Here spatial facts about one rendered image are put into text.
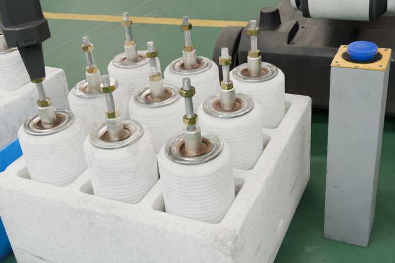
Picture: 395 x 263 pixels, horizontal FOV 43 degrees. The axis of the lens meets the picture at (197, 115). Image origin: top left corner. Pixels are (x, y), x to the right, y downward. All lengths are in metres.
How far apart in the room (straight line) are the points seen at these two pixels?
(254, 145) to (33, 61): 0.33
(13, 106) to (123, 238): 0.46
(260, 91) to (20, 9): 0.37
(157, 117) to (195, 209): 0.17
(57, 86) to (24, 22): 0.48
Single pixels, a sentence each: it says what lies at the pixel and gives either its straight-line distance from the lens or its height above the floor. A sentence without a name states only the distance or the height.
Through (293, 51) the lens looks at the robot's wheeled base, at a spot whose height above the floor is 0.18.
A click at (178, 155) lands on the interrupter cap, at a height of 0.25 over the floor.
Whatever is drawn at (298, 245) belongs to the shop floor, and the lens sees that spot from 0.86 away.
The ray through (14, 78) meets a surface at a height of 0.20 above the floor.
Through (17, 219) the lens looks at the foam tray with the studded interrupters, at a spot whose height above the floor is 0.12.
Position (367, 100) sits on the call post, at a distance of 0.72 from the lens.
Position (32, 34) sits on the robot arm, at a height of 0.40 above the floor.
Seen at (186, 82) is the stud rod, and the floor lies 0.35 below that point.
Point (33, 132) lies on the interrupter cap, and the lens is 0.74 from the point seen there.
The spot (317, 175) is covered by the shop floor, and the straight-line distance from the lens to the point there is 1.01.
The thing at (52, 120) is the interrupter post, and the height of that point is 0.26.
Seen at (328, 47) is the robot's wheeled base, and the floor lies 0.19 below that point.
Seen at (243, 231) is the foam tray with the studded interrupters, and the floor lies 0.17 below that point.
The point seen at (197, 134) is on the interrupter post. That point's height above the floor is 0.28.
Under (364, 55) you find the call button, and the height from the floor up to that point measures 0.32.
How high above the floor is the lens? 0.60
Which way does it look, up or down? 29 degrees down
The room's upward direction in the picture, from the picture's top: 6 degrees counter-clockwise
